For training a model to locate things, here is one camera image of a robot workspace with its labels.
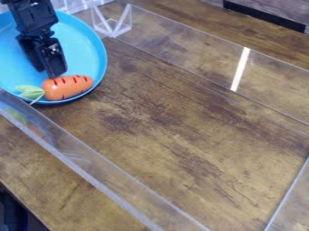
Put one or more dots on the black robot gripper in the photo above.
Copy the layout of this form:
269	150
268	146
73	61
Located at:
35	17

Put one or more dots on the clear acrylic right wall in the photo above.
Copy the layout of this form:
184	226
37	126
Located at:
292	214

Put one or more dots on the blue round tray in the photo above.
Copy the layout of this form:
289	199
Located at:
82	46

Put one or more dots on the clear acrylic wall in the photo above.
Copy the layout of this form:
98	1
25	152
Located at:
149	207
292	214
257	76

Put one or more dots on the clear acrylic back wall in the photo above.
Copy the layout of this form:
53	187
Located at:
257	76

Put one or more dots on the clear acrylic front wall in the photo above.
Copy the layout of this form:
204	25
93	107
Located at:
149	207

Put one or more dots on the black bar at table edge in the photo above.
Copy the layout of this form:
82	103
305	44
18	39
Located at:
271	18

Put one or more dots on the orange toy carrot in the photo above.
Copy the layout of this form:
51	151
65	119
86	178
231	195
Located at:
57	89

